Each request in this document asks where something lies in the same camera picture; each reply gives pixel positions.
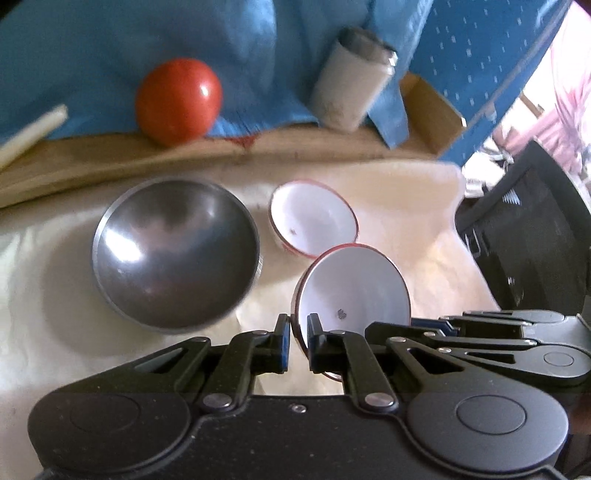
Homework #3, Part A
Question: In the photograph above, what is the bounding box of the white red-rimmed bowl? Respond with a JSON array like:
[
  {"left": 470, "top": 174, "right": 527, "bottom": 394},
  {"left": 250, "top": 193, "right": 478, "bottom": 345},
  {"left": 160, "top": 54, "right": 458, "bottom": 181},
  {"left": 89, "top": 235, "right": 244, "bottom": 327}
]
[
  {"left": 269, "top": 180, "right": 360, "bottom": 260},
  {"left": 291, "top": 243, "right": 412, "bottom": 354}
]

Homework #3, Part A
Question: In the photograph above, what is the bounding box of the large steel bowl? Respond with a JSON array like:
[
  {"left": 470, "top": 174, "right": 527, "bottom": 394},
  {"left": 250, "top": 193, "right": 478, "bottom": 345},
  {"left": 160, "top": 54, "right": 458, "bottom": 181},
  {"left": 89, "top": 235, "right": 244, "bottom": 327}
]
[{"left": 91, "top": 177, "right": 263, "bottom": 333}]

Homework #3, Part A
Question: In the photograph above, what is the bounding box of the black office chair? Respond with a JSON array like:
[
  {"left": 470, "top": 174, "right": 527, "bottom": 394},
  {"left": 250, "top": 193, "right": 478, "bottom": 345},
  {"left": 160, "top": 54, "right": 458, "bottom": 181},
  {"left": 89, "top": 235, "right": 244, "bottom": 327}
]
[{"left": 456, "top": 141, "right": 590, "bottom": 315}]

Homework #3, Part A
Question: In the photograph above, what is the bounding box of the white paper table cover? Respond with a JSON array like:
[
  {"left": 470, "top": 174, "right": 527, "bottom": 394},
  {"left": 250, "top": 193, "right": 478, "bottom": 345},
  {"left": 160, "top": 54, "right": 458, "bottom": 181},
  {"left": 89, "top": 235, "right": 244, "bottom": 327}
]
[{"left": 0, "top": 158, "right": 502, "bottom": 411}]

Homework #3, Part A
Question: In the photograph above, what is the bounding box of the wooden tray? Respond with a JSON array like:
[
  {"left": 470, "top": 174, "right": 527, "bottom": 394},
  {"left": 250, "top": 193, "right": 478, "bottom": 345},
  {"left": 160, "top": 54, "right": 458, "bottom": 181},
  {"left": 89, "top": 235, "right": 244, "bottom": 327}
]
[{"left": 1, "top": 73, "right": 467, "bottom": 207}]

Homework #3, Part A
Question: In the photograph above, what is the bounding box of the blue dotted fabric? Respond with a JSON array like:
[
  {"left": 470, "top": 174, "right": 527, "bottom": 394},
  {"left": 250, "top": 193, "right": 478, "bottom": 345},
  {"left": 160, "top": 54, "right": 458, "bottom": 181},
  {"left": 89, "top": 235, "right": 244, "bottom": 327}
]
[{"left": 410, "top": 0, "right": 571, "bottom": 167}]

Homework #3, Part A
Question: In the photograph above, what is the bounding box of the red tomato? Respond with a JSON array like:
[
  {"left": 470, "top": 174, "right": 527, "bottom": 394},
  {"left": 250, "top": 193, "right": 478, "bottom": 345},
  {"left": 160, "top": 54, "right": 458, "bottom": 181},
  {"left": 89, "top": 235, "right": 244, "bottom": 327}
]
[{"left": 135, "top": 58, "right": 223, "bottom": 147}]

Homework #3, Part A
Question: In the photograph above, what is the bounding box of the white insulated tumbler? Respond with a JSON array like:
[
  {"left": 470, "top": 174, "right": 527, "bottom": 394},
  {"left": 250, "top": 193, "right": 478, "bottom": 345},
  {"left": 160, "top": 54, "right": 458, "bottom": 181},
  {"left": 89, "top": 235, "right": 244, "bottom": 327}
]
[{"left": 308, "top": 27, "right": 398, "bottom": 133}]

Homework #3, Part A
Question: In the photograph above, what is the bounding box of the white candle stick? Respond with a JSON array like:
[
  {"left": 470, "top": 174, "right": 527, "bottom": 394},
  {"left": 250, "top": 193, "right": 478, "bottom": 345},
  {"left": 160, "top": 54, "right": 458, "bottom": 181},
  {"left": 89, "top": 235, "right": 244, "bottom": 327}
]
[{"left": 0, "top": 104, "right": 69, "bottom": 170}]

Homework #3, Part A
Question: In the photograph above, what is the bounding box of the blue cloth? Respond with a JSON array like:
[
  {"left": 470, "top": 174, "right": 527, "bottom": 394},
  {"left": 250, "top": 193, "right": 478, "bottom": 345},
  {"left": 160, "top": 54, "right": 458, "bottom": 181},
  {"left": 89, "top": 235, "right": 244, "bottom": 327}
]
[{"left": 1, "top": 1, "right": 432, "bottom": 147}]

